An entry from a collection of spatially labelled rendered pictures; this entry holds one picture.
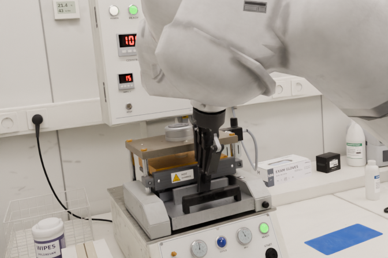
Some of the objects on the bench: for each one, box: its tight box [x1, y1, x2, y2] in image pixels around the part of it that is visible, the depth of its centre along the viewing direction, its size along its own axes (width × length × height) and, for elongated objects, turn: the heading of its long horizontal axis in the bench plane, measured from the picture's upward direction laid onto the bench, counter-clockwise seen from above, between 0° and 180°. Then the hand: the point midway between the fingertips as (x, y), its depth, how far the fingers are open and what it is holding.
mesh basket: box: [3, 188, 94, 258], centre depth 138 cm, size 22×26×13 cm
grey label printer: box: [346, 123, 388, 167], centre depth 182 cm, size 25×20×17 cm
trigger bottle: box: [346, 119, 366, 167], centre depth 177 cm, size 9×8×25 cm
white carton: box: [250, 154, 312, 188], centre depth 168 cm, size 12×23×7 cm
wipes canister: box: [31, 218, 66, 258], centre depth 116 cm, size 9×9×15 cm
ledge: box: [267, 155, 388, 207], centre depth 174 cm, size 30×84×4 cm
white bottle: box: [365, 160, 380, 200], centre depth 149 cm, size 5×5×14 cm
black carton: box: [316, 152, 341, 174], centre depth 174 cm, size 6×9×7 cm
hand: (204, 180), depth 99 cm, fingers closed, pressing on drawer
